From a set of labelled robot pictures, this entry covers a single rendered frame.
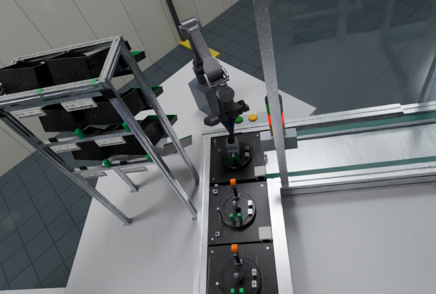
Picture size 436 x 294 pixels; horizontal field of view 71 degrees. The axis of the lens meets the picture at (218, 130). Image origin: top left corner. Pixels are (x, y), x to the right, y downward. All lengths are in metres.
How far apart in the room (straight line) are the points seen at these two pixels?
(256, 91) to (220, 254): 0.93
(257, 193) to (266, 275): 0.30
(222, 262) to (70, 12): 2.64
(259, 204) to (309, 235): 0.22
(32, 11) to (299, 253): 2.75
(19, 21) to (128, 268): 2.33
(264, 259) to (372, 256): 0.39
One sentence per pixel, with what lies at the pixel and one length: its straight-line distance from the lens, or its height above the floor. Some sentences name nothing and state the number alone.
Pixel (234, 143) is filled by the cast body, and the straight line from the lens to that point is 1.24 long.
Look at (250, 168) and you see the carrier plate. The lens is 1.30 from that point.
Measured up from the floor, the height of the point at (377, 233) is 0.86.
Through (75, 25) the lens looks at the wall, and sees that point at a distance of 3.28.
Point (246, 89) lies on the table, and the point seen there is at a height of 0.86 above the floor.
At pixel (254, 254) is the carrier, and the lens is 1.16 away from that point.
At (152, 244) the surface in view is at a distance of 1.41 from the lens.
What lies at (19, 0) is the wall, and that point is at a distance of 3.12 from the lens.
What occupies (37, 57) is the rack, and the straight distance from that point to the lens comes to 1.04.
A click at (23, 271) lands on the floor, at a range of 2.96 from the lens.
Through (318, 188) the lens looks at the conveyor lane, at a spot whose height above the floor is 0.92.
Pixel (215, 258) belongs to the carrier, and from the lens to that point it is 1.18.
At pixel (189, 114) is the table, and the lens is 1.74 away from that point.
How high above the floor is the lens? 2.07
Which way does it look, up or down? 49 degrees down
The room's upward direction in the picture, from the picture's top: 21 degrees counter-clockwise
